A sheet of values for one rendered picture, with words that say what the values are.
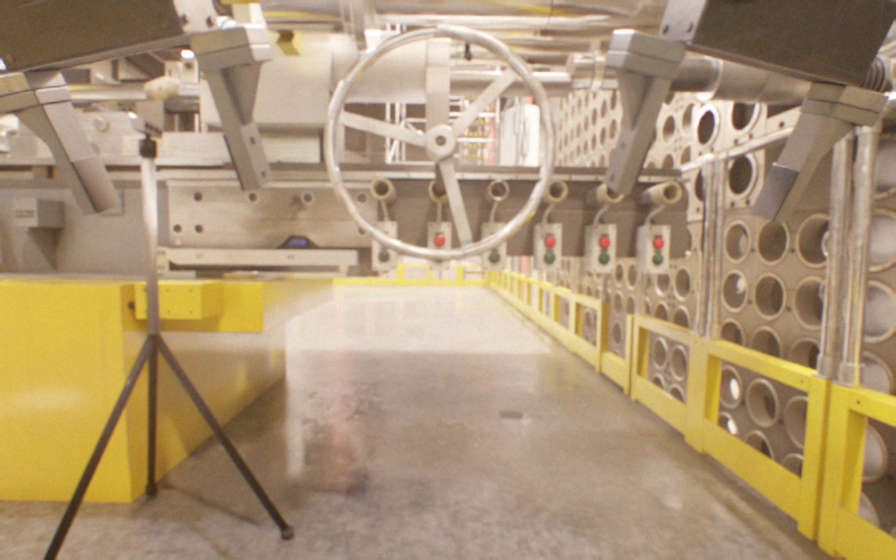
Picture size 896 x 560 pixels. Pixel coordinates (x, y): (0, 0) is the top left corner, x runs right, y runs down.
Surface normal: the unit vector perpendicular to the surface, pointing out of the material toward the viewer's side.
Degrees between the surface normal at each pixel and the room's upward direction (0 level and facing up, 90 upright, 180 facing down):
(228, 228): 90
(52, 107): 83
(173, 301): 90
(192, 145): 90
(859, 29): 113
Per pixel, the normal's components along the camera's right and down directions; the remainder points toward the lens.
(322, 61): 0.02, -0.31
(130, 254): 0.02, 0.07
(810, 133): -0.98, -0.13
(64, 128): 0.99, -0.11
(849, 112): 0.07, 0.46
